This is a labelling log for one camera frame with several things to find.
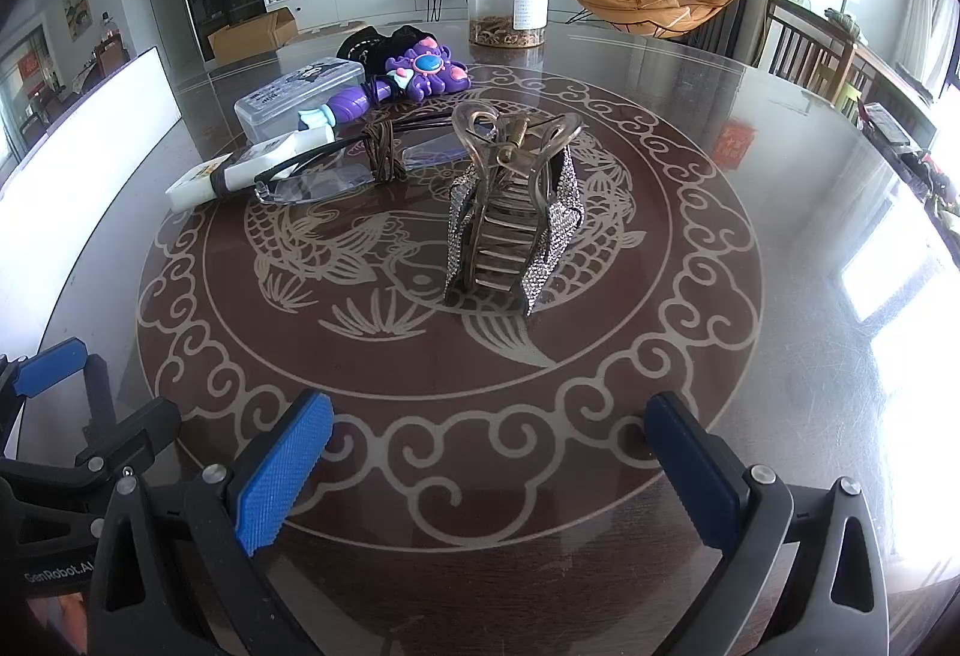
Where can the black plush toy dog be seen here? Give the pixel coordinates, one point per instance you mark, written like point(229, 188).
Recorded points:
point(360, 47)

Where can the clear frame eyeglasses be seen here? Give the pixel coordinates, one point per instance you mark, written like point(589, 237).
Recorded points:
point(315, 183)

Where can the purple toy wand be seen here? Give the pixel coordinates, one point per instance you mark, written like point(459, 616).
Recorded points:
point(427, 67)

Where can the rhinestone hair claw clip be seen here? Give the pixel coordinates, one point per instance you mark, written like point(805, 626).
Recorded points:
point(502, 236)

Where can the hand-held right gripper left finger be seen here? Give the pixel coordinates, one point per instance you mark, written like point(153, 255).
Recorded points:
point(281, 476)

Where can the cardboard box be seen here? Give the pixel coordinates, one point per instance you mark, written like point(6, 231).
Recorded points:
point(247, 37)

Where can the framed wall painting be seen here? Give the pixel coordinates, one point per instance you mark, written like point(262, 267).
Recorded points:
point(75, 7)

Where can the clear plastic storage box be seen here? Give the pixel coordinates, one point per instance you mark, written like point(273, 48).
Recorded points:
point(300, 89)

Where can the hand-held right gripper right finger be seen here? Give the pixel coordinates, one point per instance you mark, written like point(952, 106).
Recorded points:
point(694, 476)

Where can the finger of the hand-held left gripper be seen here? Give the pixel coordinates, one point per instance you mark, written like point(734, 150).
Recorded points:
point(142, 423)
point(45, 367)

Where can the white squeeze tube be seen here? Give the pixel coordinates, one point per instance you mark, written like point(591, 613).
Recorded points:
point(255, 164)

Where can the white board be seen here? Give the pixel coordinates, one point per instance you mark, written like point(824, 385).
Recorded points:
point(90, 138)

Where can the wooden dining chair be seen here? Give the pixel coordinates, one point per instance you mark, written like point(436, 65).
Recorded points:
point(806, 44)

